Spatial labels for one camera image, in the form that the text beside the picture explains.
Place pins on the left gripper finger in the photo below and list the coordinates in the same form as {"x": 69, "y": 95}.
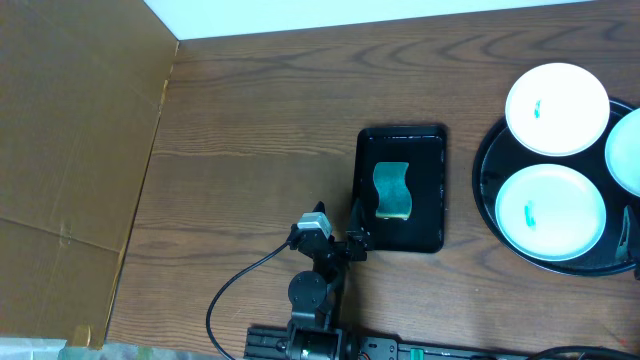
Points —
{"x": 357, "y": 221}
{"x": 320, "y": 207}

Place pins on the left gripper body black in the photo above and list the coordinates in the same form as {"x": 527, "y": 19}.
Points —
{"x": 339, "y": 248}

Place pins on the green yellow sponge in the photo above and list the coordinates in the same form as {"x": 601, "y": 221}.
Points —
{"x": 394, "y": 197}

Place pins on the white plate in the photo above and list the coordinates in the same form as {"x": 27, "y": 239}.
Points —
{"x": 622, "y": 152}
{"x": 550, "y": 212}
{"x": 557, "y": 109}

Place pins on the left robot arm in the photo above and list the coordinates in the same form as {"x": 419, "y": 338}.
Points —
{"x": 316, "y": 295}

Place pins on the black rectangular tray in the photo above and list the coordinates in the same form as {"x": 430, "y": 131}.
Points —
{"x": 423, "y": 148}

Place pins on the black round tray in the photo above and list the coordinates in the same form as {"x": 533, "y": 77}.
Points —
{"x": 500, "y": 156}

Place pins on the brown cardboard panel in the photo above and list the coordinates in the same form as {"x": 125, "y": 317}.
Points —
{"x": 82, "y": 89}

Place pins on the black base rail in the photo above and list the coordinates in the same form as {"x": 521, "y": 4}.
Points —
{"x": 272, "y": 344}

